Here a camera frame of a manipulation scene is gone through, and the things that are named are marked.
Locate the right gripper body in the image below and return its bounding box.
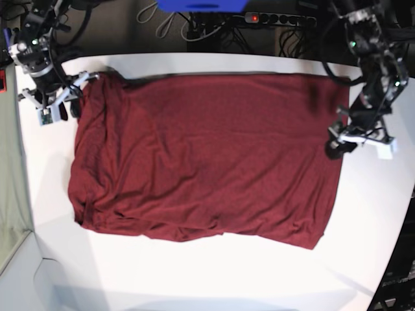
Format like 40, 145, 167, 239
18, 71, 99, 109

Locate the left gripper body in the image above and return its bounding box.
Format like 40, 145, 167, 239
328, 106, 392, 148

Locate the dark red t-shirt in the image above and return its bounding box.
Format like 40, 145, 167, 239
68, 73, 350, 249

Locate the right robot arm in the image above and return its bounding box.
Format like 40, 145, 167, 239
8, 1, 99, 126

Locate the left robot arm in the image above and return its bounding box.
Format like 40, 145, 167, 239
320, 1, 409, 160

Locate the red black device left edge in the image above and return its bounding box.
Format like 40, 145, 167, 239
0, 69, 7, 93

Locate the blue bottle left edge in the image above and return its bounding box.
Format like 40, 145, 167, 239
3, 27, 15, 49

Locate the blue box at top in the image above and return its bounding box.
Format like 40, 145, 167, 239
156, 0, 248, 12

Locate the black power strip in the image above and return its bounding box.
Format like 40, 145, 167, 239
244, 12, 317, 27

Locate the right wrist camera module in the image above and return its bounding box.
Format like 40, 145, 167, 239
37, 105, 62, 126

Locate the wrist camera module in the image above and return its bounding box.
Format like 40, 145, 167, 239
376, 137, 397, 160
37, 105, 62, 126

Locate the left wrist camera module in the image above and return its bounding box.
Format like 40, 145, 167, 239
376, 137, 397, 160

